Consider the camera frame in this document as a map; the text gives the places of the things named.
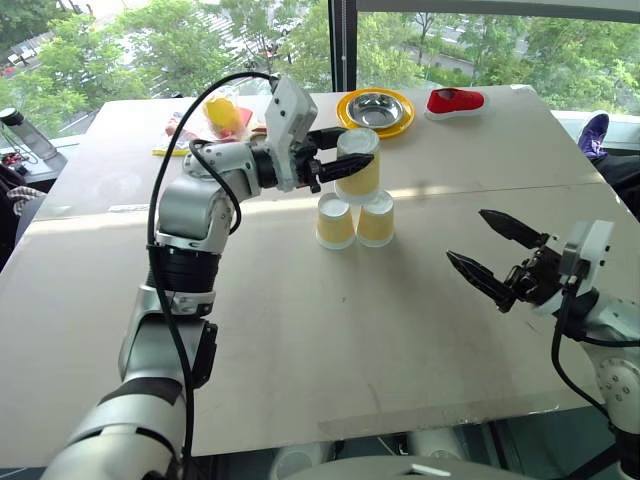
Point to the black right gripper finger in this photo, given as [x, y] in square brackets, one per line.
[480, 275]
[512, 227]

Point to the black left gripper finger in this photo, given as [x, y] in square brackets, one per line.
[345, 166]
[327, 137]

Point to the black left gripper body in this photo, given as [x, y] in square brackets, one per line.
[309, 165]

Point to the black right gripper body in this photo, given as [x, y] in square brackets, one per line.
[537, 275]

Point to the yellow white paper cup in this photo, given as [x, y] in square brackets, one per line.
[376, 225]
[335, 225]
[357, 185]

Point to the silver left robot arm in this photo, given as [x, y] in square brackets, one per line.
[185, 205]

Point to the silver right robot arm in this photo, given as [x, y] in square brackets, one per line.
[620, 330]

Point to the steel bowl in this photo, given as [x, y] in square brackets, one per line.
[375, 110]

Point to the yellow round plate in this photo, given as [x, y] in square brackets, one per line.
[407, 122]

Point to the yellow item in plastic bag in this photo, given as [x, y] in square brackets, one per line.
[222, 112]

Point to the dark trouser leg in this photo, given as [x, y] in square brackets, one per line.
[622, 180]

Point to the purple shoe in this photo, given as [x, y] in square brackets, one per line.
[594, 135]

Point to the red white shoe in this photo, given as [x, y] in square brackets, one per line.
[455, 102]

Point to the red white snack packet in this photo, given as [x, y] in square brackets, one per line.
[180, 132]

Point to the flat yellow packet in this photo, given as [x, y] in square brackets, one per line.
[167, 150]

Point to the white rounded shape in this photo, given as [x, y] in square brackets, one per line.
[300, 460]
[437, 445]

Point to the grey robot torso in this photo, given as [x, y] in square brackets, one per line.
[400, 470]

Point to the clear water bottle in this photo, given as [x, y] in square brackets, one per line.
[30, 135]

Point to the white patterned cloth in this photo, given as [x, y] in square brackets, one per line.
[22, 197]

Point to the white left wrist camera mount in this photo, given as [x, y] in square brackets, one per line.
[290, 115]

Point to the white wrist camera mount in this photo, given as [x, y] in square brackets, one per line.
[290, 115]
[587, 250]

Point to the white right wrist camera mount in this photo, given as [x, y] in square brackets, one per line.
[587, 250]

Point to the dark window frame post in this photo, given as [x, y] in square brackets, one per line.
[343, 45]

